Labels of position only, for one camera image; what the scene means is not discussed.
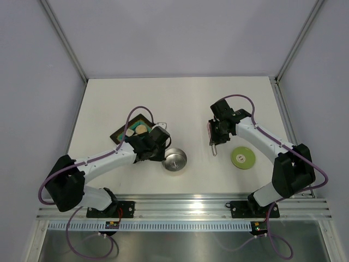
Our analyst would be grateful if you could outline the pink metal tongs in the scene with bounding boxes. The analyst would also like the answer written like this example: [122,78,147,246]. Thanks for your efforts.
[207,122,217,157]

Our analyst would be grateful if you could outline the steel round bowl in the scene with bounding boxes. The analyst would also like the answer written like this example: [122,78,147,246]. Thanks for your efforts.
[161,148,188,172]

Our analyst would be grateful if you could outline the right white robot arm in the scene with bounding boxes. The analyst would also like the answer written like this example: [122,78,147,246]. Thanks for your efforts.
[208,99,315,216]

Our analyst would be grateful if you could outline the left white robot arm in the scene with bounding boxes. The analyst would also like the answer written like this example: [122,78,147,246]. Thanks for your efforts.
[45,126,171,217]

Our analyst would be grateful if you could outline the black teal lunch tray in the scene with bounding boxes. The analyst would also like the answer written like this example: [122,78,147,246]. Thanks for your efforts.
[110,114,155,145]

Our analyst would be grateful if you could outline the beige bun left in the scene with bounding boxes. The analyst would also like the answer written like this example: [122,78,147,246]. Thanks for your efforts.
[135,124,148,135]

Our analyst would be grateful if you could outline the white rice triangle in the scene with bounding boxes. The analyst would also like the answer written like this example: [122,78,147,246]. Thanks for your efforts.
[125,128,135,137]

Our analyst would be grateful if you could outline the green round lid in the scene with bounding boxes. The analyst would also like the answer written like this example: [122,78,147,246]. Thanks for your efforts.
[230,146,256,170]

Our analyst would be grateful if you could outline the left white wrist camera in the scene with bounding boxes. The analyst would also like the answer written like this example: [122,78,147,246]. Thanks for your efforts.
[156,122,167,130]

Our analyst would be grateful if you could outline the aluminium mounting rail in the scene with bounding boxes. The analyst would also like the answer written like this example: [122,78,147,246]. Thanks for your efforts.
[36,193,332,221]

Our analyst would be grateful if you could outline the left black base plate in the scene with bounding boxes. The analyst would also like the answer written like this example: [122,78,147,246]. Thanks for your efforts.
[86,201,135,218]

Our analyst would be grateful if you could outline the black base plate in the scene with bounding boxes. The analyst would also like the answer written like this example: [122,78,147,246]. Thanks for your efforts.
[225,200,280,218]
[86,201,135,218]

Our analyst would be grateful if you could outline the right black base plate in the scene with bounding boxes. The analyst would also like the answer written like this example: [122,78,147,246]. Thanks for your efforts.
[225,200,280,218]

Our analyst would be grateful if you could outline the white slotted cable duct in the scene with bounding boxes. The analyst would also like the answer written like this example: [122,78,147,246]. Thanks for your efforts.
[48,221,252,232]

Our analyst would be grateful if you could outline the right aluminium frame post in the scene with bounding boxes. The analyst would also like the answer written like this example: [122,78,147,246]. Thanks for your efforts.
[275,0,327,85]

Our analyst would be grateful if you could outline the aluminium frame post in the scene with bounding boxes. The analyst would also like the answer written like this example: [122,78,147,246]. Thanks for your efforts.
[275,0,327,85]
[38,0,88,86]

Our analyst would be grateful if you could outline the left aluminium frame post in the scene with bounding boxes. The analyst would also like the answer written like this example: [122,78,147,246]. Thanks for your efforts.
[38,0,88,86]

